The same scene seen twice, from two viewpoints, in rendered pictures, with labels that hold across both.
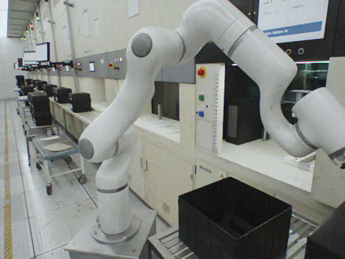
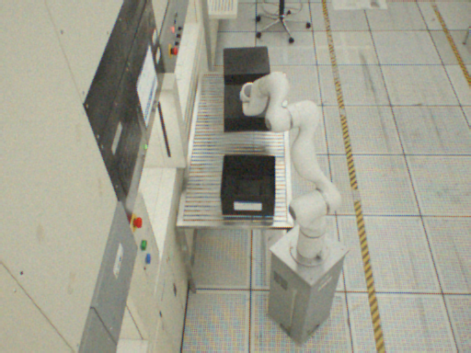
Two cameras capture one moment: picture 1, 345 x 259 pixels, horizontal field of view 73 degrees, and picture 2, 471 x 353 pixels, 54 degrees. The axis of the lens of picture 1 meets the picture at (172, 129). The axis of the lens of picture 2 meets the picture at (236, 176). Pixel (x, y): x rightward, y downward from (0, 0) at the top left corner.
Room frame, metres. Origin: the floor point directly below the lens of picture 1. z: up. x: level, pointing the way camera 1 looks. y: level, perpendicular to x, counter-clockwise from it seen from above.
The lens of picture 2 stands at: (1.96, 0.73, 2.71)
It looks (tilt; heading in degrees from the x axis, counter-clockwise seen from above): 49 degrees down; 219
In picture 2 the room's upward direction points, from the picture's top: 3 degrees counter-clockwise
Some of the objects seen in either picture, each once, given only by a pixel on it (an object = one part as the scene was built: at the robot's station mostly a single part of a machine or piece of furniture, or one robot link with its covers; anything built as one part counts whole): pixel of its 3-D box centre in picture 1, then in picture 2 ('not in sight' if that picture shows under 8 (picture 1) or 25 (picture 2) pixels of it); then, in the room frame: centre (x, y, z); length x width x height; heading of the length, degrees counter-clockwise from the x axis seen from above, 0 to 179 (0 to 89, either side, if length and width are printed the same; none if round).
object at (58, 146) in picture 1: (57, 146); not in sight; (2.76, 1.44, 0.47); 0.31 x 0.23 x 0.02; 56
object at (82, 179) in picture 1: (59, 159); not in sight; (2.92, 1.52, 0.24); 0.97 x 0.52 x 0.48; 37
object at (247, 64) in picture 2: not in sight; (246, 76); (0.01, -0.73, 0.89); 0.29 x 0.29 x 0.25; 38
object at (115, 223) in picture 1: (114, 206); (310, 238); (0.82, 0.23, 0.85); 0.19 x 0.19 x 0.18
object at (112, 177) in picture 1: (115, 153); (308, 214); (0.84, 0.22, 1.07); 0.19 x 0.12 x 0.24; 151
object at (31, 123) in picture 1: (43, 132); not in sight; (4.32, 2.46, 0.24); 0.94 x 0.53 x 0.48; 34
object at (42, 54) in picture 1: (55, 56); not in sight; (3.72, 1.76, 1.59); 0.50 x 0.41 x 0.36; 125
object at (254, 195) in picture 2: (231, 222); (248, 185); (0.71, -0.20, 0.85); 0.28 x 0.28 x 0.17; 34
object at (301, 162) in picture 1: (313, 160); not in sight; (1.15, -0.74, 0.89); 0.22 x 0.21 x 0.04; 125
